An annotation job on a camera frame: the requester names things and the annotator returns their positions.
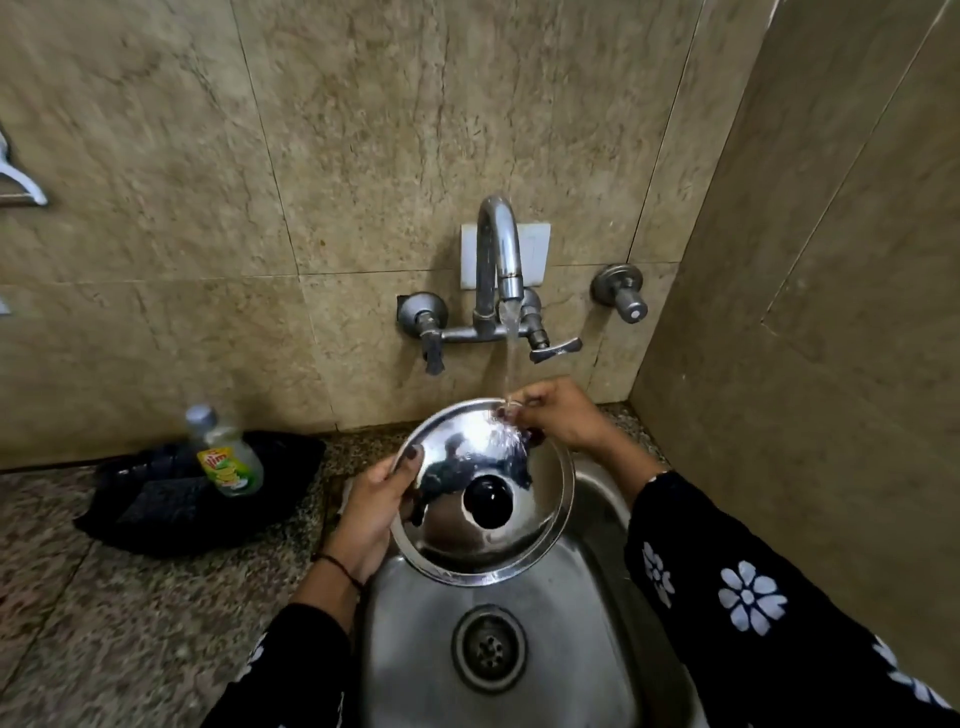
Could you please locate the steel wall valve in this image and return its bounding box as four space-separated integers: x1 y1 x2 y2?
589 263 649 325

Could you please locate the steel sink drain strainer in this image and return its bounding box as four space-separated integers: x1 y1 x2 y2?
451 604 529 695

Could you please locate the person's right forearm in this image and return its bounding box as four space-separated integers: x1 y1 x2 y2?
599 442 960 728

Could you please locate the round steel lid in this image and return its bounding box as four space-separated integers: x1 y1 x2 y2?
388 397 577 589

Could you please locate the person's right hand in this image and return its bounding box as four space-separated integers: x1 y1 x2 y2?
494 376 629 464

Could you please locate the steel sink basin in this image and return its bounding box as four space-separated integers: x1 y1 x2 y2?
337 457 710 728

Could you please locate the clear dish soap bottle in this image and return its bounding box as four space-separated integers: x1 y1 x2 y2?
185 403 265 499

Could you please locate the white hanging peeler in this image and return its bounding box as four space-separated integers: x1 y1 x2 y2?
0 131 50 208

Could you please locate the white blank wall plate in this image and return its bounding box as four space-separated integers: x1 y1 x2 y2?
459 221 553 292

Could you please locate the person's left hand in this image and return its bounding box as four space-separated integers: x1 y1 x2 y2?
322 443 427 586

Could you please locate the black plastic soap tray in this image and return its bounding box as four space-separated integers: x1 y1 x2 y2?
73 431 328 560

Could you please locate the dark scrub sponge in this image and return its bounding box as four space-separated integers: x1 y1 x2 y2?
116 476 204 526

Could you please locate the steel wall faucet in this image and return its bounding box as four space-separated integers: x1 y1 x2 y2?
395 194 584 376

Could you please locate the black wrist thread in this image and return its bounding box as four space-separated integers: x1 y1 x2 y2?
311 552 367 594

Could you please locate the person's left forearm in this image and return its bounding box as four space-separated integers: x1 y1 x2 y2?
200 554 365 728

